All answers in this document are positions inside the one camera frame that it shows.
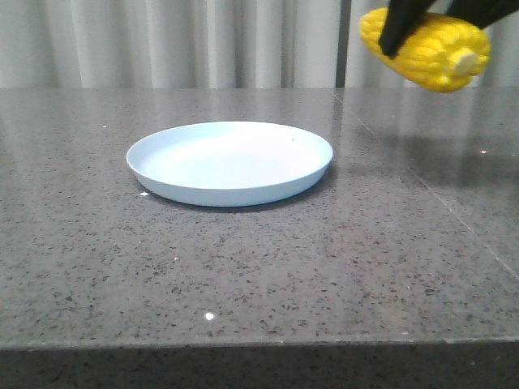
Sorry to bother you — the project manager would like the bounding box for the white pleated curtain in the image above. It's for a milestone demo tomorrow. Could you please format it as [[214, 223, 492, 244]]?
[[0, 0, 519, 89]]

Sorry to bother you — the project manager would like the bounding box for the yellow corn cob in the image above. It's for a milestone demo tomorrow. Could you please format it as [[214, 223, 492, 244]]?
[[359, 7, 491, 92]]

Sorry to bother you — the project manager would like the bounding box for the light blue round plate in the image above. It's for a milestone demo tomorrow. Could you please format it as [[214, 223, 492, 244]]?
[[126, 122, 333, 207]]

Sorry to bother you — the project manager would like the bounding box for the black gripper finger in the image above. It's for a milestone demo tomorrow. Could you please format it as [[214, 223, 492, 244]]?
[[445, 0, 518, 29], [379, 0, 434, 58]]

